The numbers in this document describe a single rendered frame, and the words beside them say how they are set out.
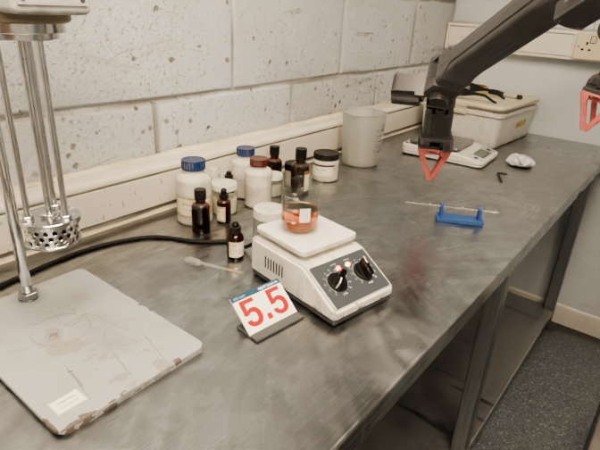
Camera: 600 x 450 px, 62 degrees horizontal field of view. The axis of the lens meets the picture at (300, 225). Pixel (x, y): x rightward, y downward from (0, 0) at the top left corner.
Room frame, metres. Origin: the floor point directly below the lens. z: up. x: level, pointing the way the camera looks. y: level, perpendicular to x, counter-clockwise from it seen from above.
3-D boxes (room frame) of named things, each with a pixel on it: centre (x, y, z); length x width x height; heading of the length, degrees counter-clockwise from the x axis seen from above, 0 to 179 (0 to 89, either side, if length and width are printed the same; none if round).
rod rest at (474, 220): (1.02, -0.35, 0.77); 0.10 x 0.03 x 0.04; 80
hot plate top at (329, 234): (0.74, -0.01, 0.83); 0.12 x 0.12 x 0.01; 43
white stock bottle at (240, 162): (1.11, 0.13, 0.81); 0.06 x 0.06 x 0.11
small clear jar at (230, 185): (1.01, 0.17, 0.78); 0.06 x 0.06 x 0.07
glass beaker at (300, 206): (0.74, 0.00, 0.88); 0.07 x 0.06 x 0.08; 58
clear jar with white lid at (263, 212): (0.84, 0.06, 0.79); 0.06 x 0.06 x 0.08
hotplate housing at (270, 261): (0.72, -0.03, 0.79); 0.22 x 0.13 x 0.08; 43
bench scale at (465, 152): (1.57, -0.46, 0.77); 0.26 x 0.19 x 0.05; 56
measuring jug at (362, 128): (1.44, -0.17, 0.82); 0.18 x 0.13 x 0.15; 149
